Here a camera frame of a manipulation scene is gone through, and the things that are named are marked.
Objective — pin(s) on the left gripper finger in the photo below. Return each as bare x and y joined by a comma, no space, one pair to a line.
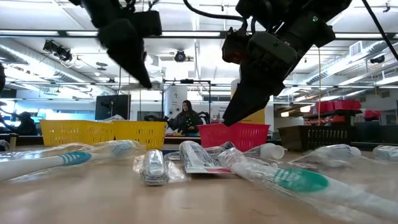
136,73

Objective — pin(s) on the green white toothbrush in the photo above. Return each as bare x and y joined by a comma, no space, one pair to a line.
298,181

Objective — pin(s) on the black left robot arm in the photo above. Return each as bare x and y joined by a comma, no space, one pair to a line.
93,6

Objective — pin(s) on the black monitor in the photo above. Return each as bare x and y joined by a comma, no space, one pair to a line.
112,107

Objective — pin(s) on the black metal frame stand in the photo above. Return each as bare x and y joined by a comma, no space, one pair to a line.
199,81

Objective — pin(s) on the blue white toothbrush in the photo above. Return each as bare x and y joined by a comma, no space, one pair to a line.
74,158

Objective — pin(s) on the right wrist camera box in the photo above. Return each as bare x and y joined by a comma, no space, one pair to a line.
234,46

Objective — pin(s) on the clear-wrapped white toothbrush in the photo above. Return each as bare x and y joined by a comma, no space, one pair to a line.
113,118

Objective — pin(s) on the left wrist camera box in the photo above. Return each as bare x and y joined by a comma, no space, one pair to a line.
147,23

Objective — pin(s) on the black ceiling camera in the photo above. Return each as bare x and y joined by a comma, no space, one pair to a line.
179,56

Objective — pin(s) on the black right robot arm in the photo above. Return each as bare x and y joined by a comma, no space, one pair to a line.
295,12

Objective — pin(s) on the black shelf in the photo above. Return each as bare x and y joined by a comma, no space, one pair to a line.
332,112

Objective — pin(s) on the clear-wrapped toiletry item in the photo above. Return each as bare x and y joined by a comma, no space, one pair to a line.
387,153

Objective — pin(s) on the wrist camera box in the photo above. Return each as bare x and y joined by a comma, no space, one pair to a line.
147,23
234,46

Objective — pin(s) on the yellow plastic basket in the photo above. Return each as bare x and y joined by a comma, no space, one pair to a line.
140,133
74,133

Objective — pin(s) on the black plastic basket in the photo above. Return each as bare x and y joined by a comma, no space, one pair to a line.
314,137

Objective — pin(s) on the red plastic basket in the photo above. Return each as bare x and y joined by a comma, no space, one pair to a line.
242,135

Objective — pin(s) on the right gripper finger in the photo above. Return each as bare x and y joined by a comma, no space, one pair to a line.
245,102

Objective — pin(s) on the red storage bin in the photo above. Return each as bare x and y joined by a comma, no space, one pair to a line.
321,107
372,114
343,104

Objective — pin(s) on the silver ceiling duct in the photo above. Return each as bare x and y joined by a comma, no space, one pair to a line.
342,62
46,68

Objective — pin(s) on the red and white toothpaste tube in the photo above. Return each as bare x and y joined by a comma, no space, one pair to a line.
196,160

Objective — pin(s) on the person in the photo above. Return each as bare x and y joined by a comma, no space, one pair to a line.
186,119
23,124

